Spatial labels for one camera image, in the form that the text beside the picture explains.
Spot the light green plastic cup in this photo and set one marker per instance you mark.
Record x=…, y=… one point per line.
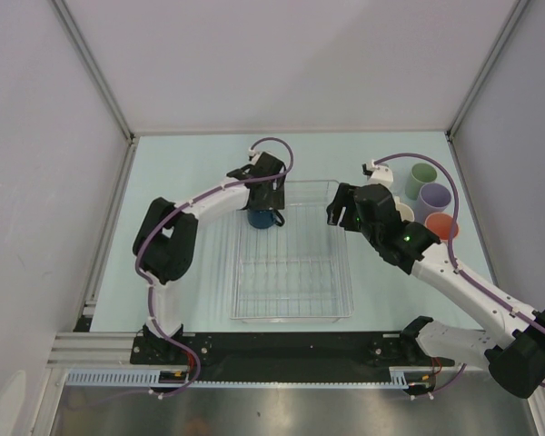
x=419, y=175

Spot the lavender plastic cup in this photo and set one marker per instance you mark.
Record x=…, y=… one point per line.
x=432, y=198

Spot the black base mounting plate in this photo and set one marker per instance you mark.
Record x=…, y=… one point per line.
x=291, y=357

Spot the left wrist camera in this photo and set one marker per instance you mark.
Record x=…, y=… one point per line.
x=254, y=155

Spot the aluminium frame post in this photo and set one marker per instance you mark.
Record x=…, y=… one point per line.
x=81, y=47
x=508, y=28

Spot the white wire dish rack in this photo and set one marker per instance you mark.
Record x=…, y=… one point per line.
x=297, y=272

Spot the left aluminium frame post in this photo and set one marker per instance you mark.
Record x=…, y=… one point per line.
x=81, y=47

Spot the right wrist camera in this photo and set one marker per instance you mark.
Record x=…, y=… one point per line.
x=378, y=174

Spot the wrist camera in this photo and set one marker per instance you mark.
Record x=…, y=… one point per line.
x=254, y=155
x=378, y=174

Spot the pink plastic cup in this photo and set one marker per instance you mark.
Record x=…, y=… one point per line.
x=442, y=225

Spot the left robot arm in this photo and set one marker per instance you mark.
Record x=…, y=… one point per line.
x=165, y=244

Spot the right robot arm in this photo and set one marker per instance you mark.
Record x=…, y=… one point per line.
x=511, y=342

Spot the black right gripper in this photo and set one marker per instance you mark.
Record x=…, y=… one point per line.
x=341, y=198

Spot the dark blue ceramic mug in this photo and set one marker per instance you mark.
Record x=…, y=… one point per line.
x=265, y=219

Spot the white ceramic mug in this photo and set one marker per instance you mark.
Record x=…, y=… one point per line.
x=405, y=211

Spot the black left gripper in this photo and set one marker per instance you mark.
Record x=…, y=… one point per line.
x=275, y=199

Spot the right aluminium frame post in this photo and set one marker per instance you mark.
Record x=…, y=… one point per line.
x=508, y=28

